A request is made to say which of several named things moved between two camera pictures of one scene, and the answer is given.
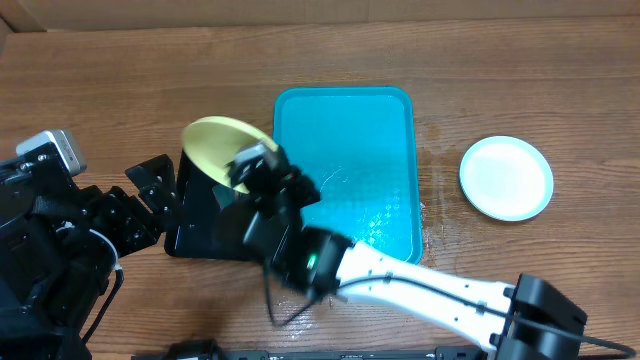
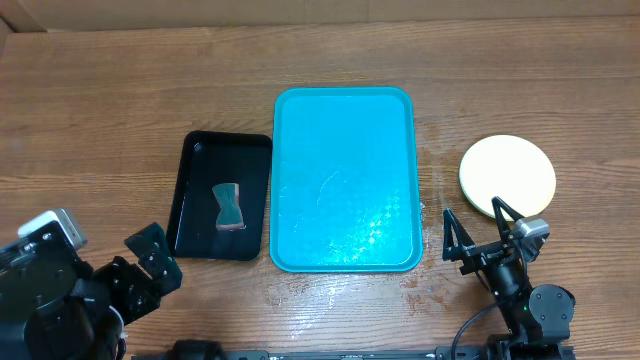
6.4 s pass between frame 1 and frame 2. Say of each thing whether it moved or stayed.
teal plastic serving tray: stayed
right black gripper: moved
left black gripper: moved
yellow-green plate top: moved
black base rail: stayed
